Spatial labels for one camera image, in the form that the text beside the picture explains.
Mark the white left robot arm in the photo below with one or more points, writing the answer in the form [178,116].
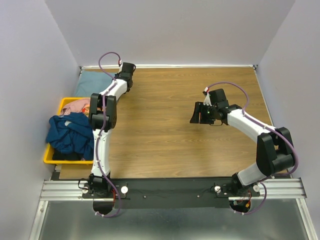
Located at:
[103,118]

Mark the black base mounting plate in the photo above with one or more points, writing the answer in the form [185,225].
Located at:
[166,193]

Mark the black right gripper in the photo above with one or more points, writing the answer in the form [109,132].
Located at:
[199,107]

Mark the light blue t shirt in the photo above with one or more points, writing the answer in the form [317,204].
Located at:
[92,82]

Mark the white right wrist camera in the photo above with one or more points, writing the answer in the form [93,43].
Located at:
[207,100]

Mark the patterned pink shirt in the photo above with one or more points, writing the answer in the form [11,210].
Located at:
[77,106]

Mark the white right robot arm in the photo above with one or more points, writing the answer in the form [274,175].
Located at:
[274,147]

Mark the yellow plastic bin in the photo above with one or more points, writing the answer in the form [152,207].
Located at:
[49,150]

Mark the aluminium frame rail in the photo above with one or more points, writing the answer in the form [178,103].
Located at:
[278,188]

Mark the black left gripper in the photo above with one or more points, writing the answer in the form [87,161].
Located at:
[117,74]

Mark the dark blue shirt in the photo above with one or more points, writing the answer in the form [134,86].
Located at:
[71,133]

